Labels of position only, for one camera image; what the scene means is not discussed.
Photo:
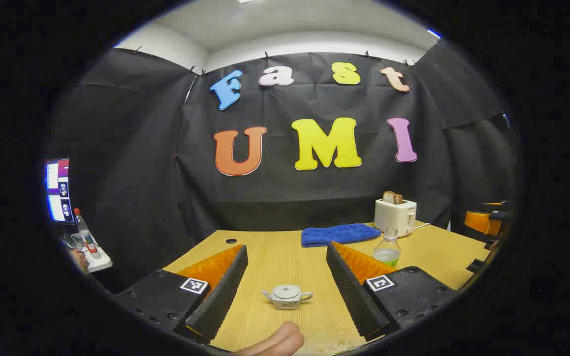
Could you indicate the bread slice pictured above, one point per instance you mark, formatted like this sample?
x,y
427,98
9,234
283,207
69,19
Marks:
x,y
393,198

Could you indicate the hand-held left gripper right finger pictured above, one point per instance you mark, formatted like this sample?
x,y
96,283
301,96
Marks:
x,y
352,291

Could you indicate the white teacup lid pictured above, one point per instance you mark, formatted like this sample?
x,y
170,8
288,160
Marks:
x,y
286,291

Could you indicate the clear drinking glass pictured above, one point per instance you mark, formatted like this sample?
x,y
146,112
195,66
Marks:
x,y
74,242

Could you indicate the green label water bottle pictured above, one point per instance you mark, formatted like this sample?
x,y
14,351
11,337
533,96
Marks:
x,y
388,254

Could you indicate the blue towel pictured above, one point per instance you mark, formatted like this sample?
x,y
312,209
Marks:
x,y
339,235

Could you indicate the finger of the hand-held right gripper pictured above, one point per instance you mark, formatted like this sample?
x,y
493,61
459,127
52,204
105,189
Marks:
x,y
497,206
483,223

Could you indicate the white teacup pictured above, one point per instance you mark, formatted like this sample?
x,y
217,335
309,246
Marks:
x,y
285,301

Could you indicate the red cap clear bottle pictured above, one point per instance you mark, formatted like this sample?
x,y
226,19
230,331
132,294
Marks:
x,y
87,240

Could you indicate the computer monitor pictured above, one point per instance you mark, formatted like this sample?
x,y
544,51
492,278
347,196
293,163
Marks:
x,y
57,188

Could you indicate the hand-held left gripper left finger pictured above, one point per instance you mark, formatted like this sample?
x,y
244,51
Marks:
x,y
220,296

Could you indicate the white toaster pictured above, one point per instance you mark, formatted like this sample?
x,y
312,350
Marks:
x,y
394,215

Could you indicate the white side table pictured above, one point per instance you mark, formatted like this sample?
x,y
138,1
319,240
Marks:
x,y
101,263

